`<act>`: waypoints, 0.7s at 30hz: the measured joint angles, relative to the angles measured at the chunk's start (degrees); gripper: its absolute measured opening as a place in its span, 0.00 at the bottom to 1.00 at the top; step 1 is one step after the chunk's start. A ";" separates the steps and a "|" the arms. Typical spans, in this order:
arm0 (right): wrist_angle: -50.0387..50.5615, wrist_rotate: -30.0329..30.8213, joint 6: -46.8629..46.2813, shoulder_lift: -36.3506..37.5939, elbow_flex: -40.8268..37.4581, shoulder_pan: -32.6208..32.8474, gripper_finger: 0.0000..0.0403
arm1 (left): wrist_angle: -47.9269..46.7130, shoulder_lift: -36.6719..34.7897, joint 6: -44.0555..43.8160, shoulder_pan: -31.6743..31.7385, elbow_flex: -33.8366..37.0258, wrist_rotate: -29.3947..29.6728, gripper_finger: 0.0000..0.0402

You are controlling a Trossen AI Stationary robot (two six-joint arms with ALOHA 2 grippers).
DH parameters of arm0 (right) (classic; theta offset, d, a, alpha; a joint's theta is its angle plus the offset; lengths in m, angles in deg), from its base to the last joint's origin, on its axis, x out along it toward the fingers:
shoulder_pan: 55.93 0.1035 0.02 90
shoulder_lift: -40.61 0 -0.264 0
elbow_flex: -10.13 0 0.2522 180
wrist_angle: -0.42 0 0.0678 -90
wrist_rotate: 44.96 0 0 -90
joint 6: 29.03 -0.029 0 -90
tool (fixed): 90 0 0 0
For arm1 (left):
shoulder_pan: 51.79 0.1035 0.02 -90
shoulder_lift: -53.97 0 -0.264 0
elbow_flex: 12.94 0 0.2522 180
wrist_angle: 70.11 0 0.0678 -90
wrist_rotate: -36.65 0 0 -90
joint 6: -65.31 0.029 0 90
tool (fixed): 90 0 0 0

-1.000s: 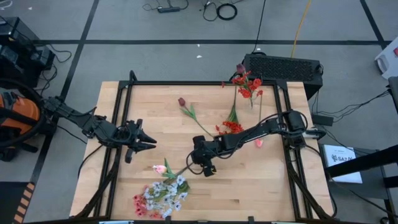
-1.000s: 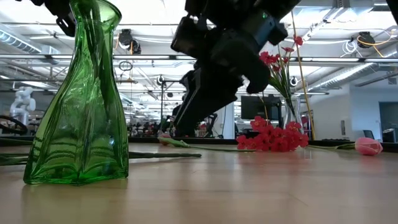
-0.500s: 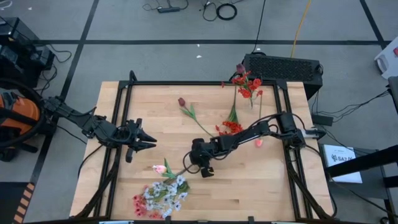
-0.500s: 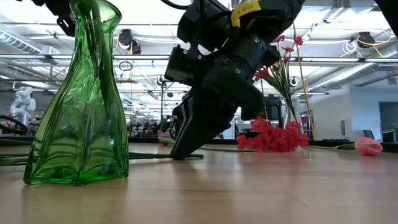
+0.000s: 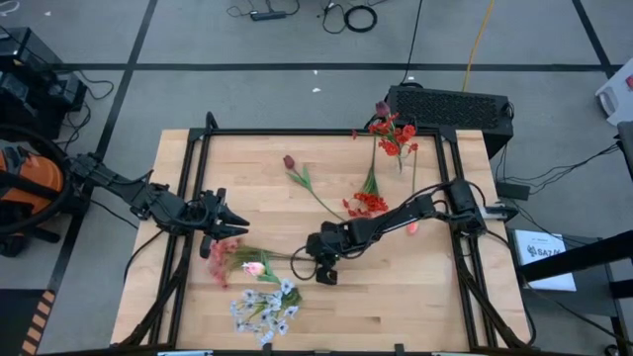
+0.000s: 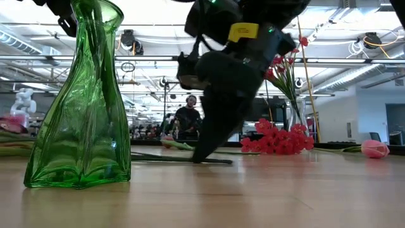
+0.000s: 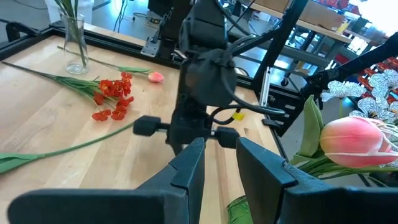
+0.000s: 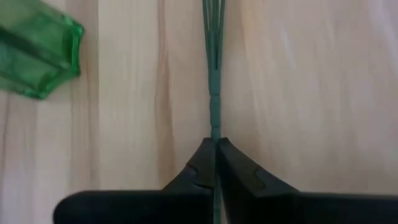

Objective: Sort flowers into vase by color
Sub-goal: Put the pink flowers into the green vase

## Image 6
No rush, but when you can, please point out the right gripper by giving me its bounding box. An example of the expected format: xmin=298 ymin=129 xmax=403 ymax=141
xmin=192 ymin=42 xmax=276 ymax=164

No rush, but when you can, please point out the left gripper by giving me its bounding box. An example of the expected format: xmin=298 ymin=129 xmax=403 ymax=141
xmin=47 ymin=0 xmax=78 ymax=37

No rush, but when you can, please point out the green glass vase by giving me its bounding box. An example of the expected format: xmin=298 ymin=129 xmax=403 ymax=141
xmin=23 ymin=0 xmax=132 ymax=190

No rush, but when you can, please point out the clear glass vase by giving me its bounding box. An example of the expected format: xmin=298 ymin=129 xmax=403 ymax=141
xmin=286 ymin=98 xmax=309 ymax=149

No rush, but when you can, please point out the person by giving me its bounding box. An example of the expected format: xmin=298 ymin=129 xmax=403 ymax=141
xmin=173 ymin=94 xmax=203 ymax=141

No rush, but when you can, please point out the black monitor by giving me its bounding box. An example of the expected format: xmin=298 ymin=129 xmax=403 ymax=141
xmin=249 ymin=96 xmax=287 ymax=123

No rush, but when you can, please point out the red sign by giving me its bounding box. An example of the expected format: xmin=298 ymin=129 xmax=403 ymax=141
xmin=305 ymin=117 xmax=317 ymax=143

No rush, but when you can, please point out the overhead light bar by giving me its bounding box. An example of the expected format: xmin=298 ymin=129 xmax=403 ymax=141
xmin=0 ymin=54 xmax=405 ymax=68

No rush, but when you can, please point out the white robot figure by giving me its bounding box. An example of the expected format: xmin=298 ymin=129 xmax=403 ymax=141
xmin=9 ymin=87 xmax=37 ymax=127

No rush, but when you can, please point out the dark bin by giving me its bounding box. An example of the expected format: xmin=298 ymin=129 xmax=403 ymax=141
xmin=388 ymin=131 xmax=404 ymax=146

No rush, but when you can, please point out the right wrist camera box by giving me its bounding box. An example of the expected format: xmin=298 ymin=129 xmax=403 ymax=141
xmin=176 ymin=51 xmax=211 ymax=92

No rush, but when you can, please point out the black ceiling cable reel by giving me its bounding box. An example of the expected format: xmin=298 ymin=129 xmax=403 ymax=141
xmin=120 ymin=28 xmax=145 ymax=56
xmin=363 ymin=31 xmax=383 ymax=50

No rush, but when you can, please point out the black table frame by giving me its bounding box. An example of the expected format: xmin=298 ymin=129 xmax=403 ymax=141
xmin=129 ymin=139 xmax=405 ymax=156

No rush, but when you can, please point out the yellow hanging cable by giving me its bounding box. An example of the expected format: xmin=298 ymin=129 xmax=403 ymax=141
xmin=296 ymin=17 xmax=321 ymax=143

